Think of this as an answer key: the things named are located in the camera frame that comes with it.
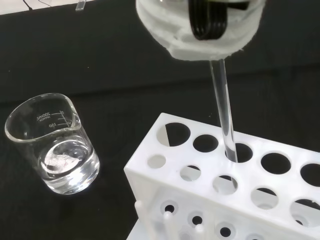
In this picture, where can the clear glass beaker with water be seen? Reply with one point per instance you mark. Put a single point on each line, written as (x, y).
(65, 160)

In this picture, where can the white test tube rack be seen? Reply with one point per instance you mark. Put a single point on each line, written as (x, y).
(250, 182)

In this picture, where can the black bench cloth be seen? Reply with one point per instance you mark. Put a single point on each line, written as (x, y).
(75, 62)

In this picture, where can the clear plastic cloth clip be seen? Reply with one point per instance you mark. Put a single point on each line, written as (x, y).
(80, 5)

